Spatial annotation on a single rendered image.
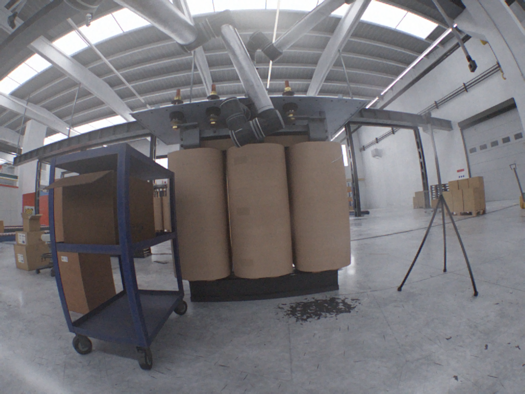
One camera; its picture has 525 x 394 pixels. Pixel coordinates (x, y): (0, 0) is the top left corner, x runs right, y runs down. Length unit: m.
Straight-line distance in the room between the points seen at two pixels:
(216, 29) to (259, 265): 1.47
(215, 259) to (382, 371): 1.13
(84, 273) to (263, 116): 1.45
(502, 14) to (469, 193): 4.53
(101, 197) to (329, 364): 1.10
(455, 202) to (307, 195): 6.04
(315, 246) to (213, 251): 0.66
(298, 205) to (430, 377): 1.23
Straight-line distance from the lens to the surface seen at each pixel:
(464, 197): 6.90
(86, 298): 1.64
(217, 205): 1.45
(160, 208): 7.50
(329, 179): 1.48
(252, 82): 1.17
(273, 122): 1.10
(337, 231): 1.49
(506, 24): 5.81
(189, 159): 1.48
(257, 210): 1.38
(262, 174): 1.40
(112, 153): 0.89
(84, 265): 1.61
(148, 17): 1.04
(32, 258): 3.49
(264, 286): 1.61
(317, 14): 1.62
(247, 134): 1.11
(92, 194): 0.95
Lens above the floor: 0.63
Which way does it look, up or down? 4 degrees up
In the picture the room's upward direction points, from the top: 4 degrees counter-clockwise
